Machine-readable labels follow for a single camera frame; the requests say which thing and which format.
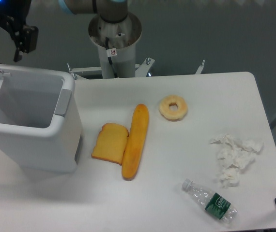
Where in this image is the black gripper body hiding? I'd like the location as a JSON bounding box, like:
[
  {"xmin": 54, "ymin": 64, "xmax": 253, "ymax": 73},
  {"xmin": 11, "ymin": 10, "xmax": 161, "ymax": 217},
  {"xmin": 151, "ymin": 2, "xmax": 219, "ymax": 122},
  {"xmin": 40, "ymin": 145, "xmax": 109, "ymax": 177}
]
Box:
[{"xmin": 0, "ymin": 0, "xmax": 31, "ymax": 31}]

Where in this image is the white trash can body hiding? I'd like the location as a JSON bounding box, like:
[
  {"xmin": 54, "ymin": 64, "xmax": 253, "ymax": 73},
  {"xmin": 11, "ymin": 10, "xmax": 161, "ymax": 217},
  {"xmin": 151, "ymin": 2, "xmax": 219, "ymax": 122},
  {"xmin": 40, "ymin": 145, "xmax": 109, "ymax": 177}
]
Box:
[{"xmin": 0, "ymin": 65, "xmax": 82, "ymax": 173}]

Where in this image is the clear plastic water bottle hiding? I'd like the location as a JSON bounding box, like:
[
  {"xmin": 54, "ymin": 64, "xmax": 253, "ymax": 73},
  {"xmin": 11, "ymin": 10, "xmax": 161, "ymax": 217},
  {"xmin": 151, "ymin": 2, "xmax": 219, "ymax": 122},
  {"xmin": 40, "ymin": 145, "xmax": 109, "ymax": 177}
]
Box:
[{"xmin": 182, "ymin": 179, "xmax": 237, "ymax": 224}]

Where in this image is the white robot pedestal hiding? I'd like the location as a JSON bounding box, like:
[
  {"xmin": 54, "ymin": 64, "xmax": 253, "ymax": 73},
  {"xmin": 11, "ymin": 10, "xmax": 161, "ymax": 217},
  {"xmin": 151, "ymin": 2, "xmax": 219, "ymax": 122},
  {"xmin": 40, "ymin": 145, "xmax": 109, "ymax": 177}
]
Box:
[{"xmin": 67, "ymin": 12, "xmax": 206, "ymax": 79}]

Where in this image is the crumpled white tissue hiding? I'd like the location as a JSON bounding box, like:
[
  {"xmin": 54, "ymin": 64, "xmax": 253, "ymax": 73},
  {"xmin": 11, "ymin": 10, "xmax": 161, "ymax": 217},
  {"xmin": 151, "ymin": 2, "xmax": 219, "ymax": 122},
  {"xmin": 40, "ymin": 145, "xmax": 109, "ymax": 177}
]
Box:
[{"xmin": 209, "ymin": 134, "xmax": 264, "ymax": 189}]

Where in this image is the toast slice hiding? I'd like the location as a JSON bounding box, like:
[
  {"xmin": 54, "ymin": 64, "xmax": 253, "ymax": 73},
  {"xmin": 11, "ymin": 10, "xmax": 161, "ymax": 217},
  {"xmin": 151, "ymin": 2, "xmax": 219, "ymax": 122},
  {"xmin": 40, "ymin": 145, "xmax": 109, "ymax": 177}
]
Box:
[{"xmin": 91, "ymin": 123, "xmax": 129, "ymax": 165}]

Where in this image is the black cable on pedestal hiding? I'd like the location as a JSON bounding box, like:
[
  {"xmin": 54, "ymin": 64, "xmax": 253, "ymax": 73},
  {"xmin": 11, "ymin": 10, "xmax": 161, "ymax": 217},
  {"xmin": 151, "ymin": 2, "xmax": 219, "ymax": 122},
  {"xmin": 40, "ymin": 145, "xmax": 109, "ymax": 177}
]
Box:
[{"xmin": 105, "ymin": 36, "xmax": 118, "ymax": 79}]

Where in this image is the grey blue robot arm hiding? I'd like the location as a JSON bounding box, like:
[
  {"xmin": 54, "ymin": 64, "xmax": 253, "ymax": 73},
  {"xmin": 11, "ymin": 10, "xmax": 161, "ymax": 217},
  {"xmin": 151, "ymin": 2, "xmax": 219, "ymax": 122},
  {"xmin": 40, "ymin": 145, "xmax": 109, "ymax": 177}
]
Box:
[{"xmin": 0, "ymin": 0, "xmax": 128, "ymax": 62}]

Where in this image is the long baguette bread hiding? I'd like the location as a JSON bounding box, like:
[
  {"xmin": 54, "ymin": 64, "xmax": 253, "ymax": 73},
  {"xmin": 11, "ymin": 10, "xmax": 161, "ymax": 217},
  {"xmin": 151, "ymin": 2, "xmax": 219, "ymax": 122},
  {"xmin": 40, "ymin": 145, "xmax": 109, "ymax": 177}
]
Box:
[{"xmin": 122, "ymin": 104, "xmax": 149, "ymax": 180}]

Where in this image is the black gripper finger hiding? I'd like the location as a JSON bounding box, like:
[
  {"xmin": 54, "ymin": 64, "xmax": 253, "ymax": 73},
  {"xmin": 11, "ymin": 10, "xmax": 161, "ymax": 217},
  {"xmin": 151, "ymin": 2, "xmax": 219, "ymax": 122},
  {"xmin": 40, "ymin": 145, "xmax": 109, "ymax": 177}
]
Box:
[{"xmin": 13, "ymin": 24, "xmax": 39, "ymax": 62}]

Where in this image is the glazed donut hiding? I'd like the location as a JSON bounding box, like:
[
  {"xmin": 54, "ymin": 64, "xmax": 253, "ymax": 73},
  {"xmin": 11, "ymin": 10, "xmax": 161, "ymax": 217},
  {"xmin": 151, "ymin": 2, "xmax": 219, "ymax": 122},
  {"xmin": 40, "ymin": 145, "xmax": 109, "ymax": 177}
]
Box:
[{"xmin": 159, "ymin": 95, "xmax": 188, "ymax": 121}]

